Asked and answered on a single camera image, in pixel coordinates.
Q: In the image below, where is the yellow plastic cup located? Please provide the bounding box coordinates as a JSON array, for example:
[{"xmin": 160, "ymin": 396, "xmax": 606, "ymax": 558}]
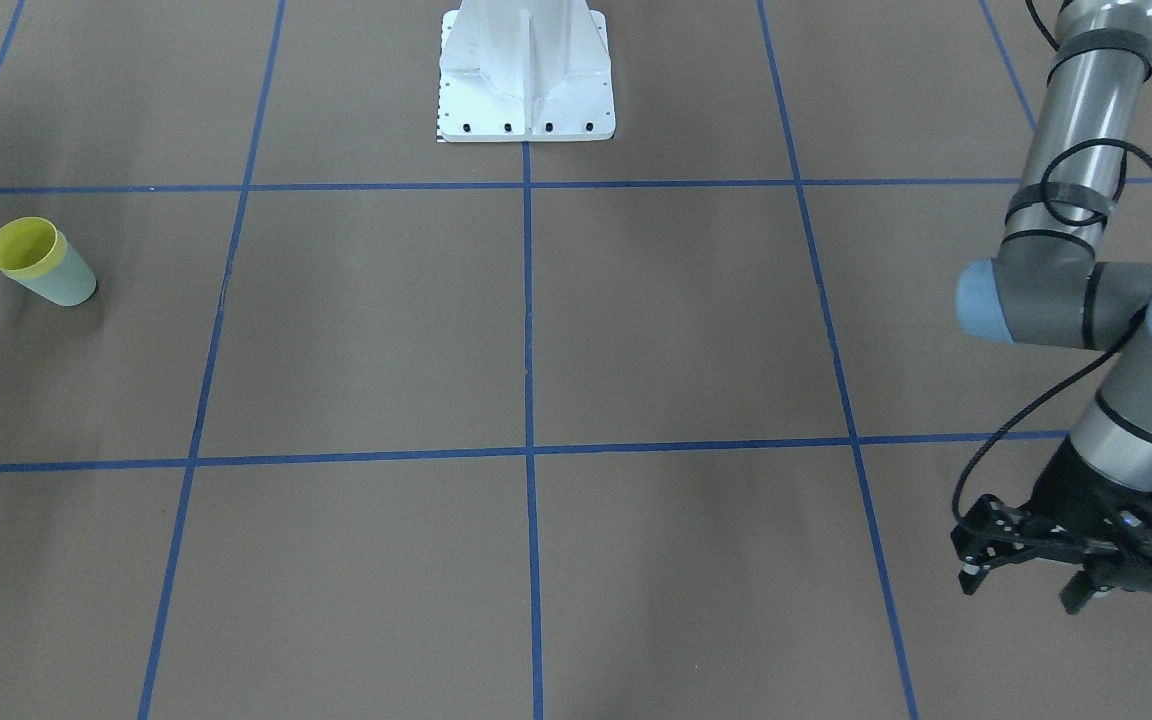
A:
[{"xmin": 0, "ymin": 217, "xmax": 69, "ymax": 281}]

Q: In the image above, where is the pale green plastic cup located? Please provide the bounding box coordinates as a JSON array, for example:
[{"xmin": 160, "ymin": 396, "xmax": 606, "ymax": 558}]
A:
[{"xmin": 10, "ymin": 236, "xmax": 99, "ymax": 306}]

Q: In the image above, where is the white camera mast pedestal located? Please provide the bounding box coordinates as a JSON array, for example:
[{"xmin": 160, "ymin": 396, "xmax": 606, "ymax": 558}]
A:
[{"xmin": 435, "ymin": 1, "xmax": 617, "ymax": 143}]

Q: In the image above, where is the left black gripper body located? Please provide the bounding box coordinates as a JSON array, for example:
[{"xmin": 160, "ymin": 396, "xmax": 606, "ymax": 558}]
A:
[{"xmin": 1030, "ymin": 439, "xmax": 1152, "ymax": 602}]

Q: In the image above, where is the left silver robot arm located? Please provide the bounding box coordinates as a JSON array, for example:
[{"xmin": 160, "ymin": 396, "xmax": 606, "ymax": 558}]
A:
[{"xmin": 950, "ymin": 1, "xmax": 1152, "ymax": 614}]

